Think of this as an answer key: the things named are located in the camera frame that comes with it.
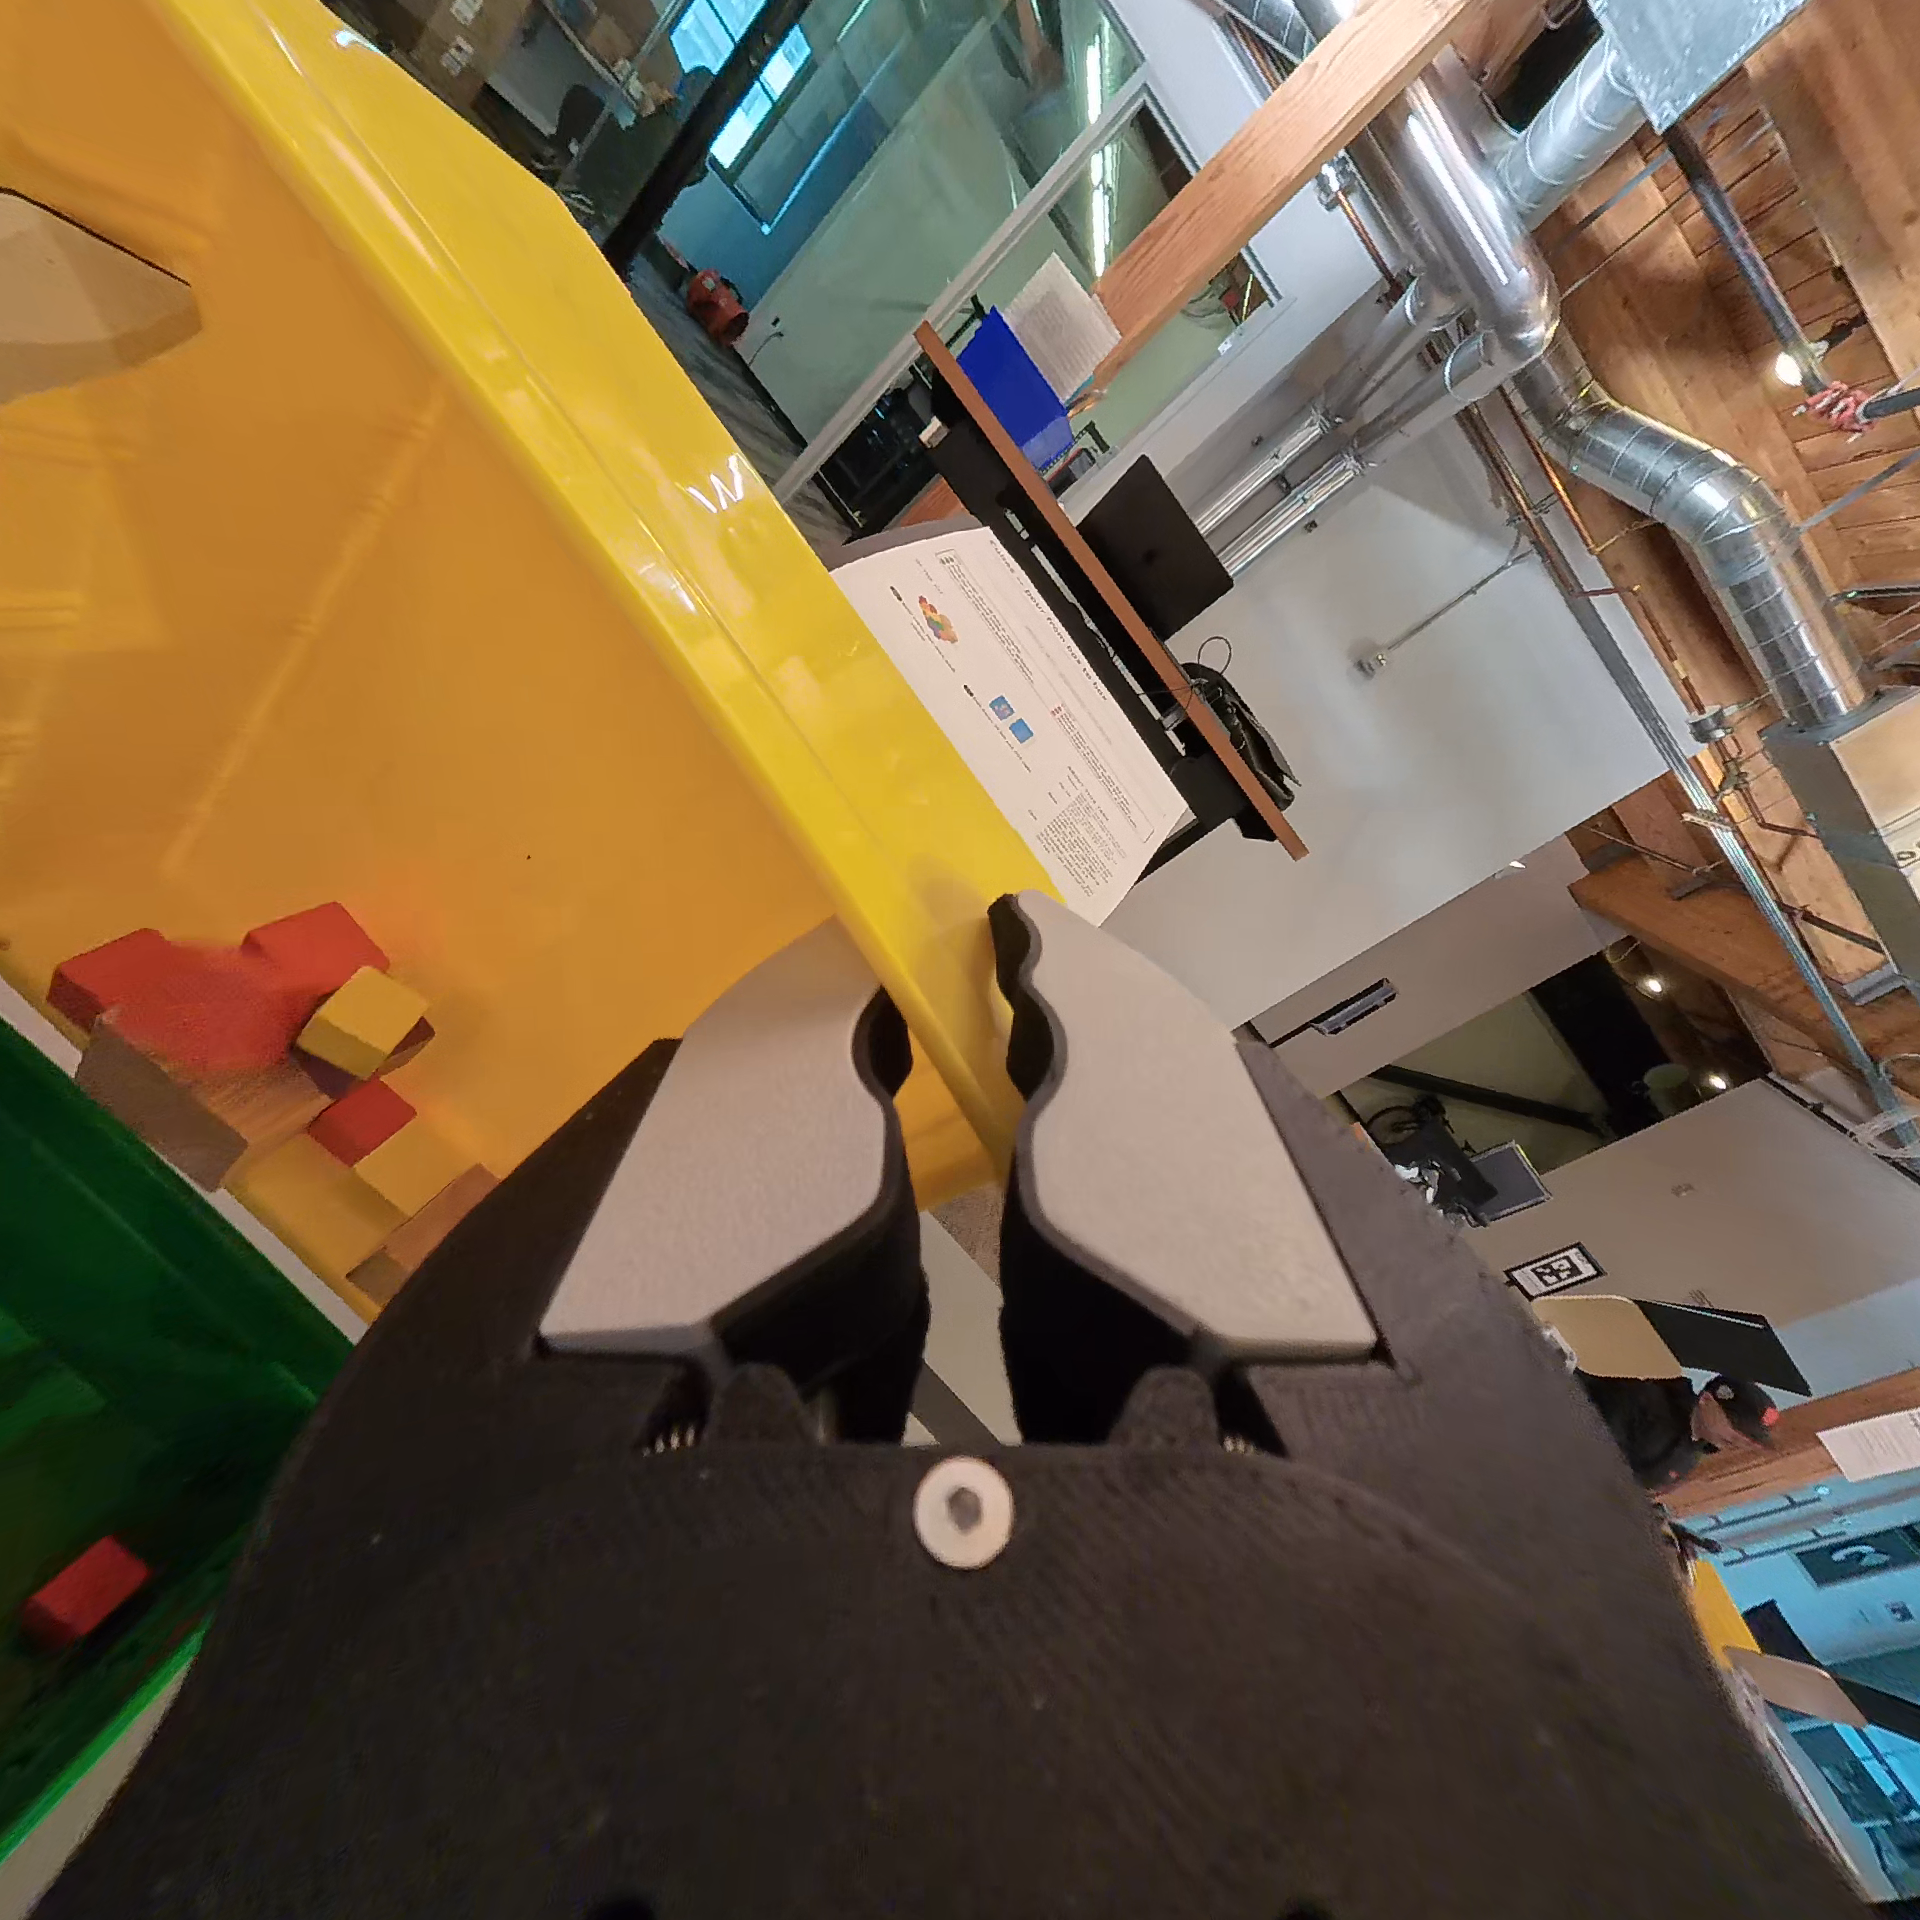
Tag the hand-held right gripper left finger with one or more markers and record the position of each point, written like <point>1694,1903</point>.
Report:
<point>720,1185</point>

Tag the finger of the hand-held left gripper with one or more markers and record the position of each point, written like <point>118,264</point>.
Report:
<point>76,299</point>

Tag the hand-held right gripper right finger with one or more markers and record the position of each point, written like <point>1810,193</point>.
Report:
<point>1185,1185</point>

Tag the yellow plastic box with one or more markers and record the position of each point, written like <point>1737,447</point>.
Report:
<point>374,599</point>

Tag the pile of wooden cubes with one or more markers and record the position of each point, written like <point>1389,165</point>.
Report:
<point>180,991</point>

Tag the green plastic box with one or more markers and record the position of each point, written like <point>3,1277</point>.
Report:
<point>134,1320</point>

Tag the single small red cube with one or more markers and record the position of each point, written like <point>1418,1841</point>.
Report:
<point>83,1588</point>

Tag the dark computer monitor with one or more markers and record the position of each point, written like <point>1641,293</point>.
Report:
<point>1506,1177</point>

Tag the black and white tag marker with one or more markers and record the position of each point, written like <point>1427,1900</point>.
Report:
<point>1556,1272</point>

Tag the tilted beige and black board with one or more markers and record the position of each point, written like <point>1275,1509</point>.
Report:
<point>1604,1335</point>

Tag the printed instruction sheet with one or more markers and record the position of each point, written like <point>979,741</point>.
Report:
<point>1019,691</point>

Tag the black laptop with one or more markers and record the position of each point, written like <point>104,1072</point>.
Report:
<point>1154,547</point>

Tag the red floor fan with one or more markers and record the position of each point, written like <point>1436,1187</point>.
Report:
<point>715,306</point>

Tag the blue plastic bin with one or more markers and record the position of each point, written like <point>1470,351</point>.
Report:
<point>1012,388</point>

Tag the wooden desk with black frame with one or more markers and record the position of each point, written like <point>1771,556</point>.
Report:
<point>1035,491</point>

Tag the silver air duct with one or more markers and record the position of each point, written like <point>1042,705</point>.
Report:
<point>1694,493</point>

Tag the wooden support post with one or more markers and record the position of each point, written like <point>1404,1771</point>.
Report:
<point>1289,148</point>

